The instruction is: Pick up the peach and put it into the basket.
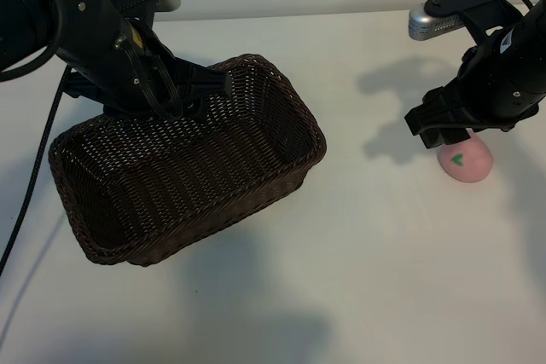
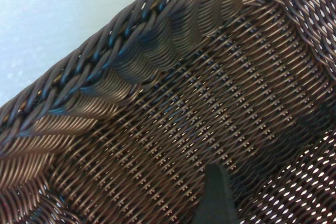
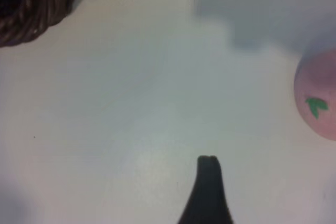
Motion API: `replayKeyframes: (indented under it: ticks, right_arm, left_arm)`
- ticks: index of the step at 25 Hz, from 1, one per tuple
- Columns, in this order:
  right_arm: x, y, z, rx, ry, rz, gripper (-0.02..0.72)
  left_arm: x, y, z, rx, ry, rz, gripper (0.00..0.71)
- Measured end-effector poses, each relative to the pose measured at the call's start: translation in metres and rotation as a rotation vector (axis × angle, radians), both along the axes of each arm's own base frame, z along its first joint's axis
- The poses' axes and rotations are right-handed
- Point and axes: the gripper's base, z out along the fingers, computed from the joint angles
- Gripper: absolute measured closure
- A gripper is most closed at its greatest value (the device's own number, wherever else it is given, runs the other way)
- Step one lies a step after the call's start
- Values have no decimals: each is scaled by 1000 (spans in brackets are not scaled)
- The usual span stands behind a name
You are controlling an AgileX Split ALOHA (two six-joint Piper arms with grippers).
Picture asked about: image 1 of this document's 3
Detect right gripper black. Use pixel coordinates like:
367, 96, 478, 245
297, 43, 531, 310
404, 22, 546, 150

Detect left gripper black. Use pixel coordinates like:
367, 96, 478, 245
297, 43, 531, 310
62, 9, 232, 122

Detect pink toy peach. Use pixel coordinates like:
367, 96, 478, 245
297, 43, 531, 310
435, 133, 495, 184

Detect dark brown wicker basket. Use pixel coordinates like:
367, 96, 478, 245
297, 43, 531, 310
48, 53, 328, 269

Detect left gripper black wire bundle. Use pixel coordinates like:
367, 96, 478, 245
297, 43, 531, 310
123, 26, 185, 121

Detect thick braided hanging cable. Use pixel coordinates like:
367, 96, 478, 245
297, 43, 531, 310
0, 66, 72, 278

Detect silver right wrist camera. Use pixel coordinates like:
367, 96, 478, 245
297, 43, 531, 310
408, 4, 462, 41

